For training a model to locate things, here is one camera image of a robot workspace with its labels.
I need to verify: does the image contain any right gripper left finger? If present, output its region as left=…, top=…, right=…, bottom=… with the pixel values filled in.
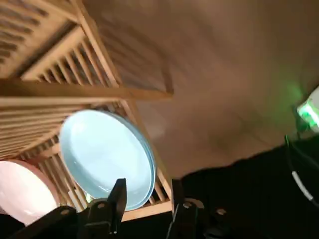
left=14, top=178, right=127, bottom=239

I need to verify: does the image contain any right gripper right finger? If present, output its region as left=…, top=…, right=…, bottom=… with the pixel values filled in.
left=169, top=179, right=232, bottom=239

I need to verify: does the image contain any blue plate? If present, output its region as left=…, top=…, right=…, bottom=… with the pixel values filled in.
left=59, top=109, right=154, bottom=211
left=109, top=111, right=157, bottom=212

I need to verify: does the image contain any pale plate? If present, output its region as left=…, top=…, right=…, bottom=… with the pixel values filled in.
left=0, top=160, right=61, bottom=227

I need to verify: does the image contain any wooden dish rack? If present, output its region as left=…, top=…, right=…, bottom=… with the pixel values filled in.
left=0, top=0, right=175, bottom=222

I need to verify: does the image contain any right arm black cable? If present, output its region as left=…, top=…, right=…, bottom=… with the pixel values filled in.
left=285, top=134, right=319, bottom=203

